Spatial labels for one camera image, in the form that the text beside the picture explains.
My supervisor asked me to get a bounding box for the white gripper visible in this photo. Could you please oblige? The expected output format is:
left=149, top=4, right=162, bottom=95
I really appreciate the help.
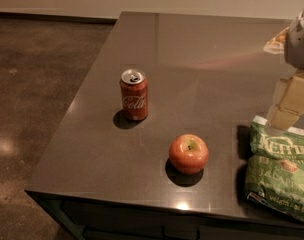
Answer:
left=263, top=8, right=304, bottom=130

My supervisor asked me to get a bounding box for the red coke can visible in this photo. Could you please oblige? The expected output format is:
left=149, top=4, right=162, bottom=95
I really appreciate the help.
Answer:
left=120, top=69, right=148, bottom=121

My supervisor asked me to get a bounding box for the green kettle chips bag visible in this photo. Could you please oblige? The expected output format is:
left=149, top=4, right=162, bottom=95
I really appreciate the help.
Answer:
left=244, top=116, right=304, bottom=223

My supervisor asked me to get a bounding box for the red apple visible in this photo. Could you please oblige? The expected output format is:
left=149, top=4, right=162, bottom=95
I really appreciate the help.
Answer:
left=169, top=134, right=209, bottom=175

